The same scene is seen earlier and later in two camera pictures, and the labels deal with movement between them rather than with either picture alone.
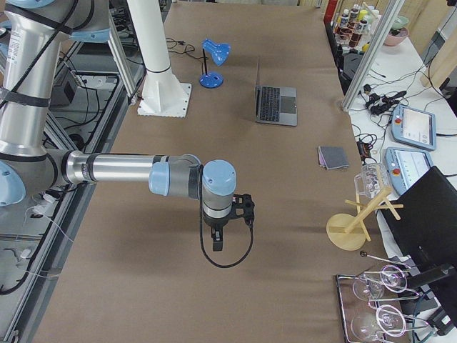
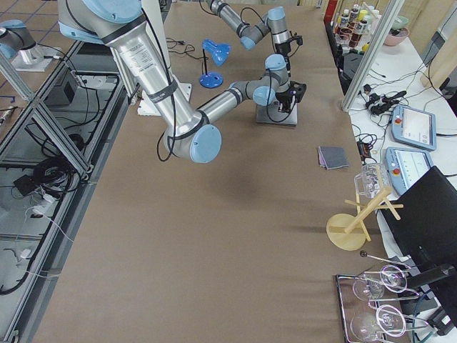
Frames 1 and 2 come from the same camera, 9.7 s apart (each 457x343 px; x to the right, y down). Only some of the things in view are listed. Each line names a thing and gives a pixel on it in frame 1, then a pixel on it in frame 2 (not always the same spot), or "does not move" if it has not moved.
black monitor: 426,234 does not move
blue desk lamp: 219,53 does not move
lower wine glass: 388,319 does not move
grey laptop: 275,105 does not move
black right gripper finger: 217,234 to 285,107
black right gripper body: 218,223 to 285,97
